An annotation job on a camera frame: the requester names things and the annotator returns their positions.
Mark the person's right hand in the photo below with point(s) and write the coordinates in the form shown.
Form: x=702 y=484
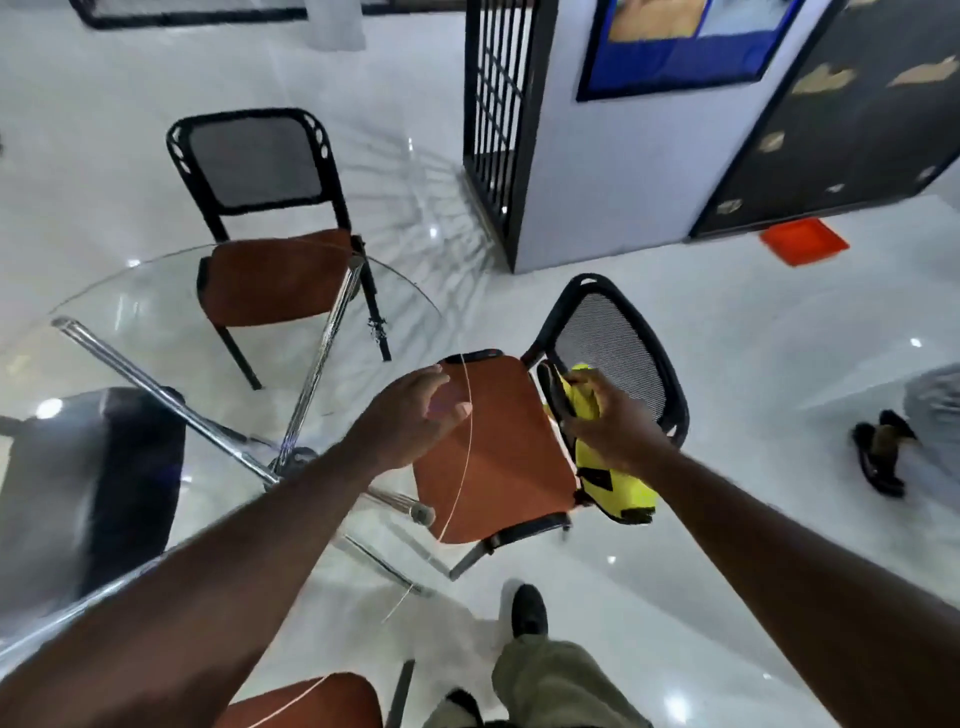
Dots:
x=622 y=435

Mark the person's left hand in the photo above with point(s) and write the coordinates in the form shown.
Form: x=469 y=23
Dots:
x=394 y=431

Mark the person's left thumb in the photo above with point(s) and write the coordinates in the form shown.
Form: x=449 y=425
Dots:
x=452 y=415

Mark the person's right fingers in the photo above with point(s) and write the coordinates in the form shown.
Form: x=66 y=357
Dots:
x=592 y=394

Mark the yellow and black bag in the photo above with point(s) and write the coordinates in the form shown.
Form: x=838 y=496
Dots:
x=624 y=491

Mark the person's right forearm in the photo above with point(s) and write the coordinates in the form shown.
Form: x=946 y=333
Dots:
x=810 y=600

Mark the person's left forearm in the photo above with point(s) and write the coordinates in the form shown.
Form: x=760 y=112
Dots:
x=202 y=592

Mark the brown seat mesh back chair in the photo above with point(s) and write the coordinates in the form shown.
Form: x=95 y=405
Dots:
x=274 y=277
x=499 y=457
x=322 y=705

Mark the person's black shoe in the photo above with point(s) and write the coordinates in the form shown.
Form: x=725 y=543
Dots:
x=529 y=611

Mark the orange tray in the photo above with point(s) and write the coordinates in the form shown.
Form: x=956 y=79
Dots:
x=804 y=241

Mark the black metal grille gate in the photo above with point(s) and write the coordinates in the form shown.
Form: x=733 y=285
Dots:
x=517 y=120

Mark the person's green trousers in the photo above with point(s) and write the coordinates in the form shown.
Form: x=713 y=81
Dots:
x=555 y=686

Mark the blue framed poster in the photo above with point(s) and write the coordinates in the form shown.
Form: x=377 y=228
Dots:
x=675 y=64

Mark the black notice board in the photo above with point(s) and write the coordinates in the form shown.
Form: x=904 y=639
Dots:
x=847 y=127

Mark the black chair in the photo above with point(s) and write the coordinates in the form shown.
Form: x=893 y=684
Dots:
x=90 y=487

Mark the white pillar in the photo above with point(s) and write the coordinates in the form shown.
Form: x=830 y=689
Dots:
x=335 y=22

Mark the chrome table frame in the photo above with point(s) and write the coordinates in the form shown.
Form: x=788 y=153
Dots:
x=187 y=420

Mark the black metal frame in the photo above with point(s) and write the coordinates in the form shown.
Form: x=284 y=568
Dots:
x=195 y=16

